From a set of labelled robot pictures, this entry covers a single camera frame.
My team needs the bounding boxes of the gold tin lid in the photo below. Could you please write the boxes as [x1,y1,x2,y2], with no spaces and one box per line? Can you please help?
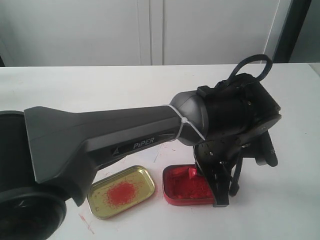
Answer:
[87,165,156,220]

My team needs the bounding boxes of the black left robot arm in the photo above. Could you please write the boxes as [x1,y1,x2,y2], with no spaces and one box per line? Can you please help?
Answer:
[0,73,281,240]

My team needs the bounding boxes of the white paper sheet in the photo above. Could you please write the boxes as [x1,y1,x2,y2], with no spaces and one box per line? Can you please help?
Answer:
[150,144,163,163]

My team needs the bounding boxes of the white cabinet doors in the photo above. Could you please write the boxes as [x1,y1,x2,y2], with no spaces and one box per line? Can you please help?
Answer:
[0,0,290,67]

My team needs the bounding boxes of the red ink paste tin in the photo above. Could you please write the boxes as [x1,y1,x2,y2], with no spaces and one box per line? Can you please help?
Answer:
[162,164,214,206]

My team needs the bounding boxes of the black camera cable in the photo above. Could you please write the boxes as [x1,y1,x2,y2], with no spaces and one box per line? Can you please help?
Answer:
[226,53,273,86]

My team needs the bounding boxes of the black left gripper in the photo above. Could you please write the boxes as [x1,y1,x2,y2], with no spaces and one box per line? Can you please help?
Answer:
[192,138,245,209]

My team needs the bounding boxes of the white cable tie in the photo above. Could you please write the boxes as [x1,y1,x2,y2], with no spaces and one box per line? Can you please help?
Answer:
[165,104,205,142]

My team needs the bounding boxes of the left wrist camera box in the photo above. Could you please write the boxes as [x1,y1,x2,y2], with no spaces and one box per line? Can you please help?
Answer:
[253,130,278,167]

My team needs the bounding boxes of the red rubber stamp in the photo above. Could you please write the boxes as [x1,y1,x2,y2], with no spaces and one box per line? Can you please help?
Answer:
[188,167,200,180]

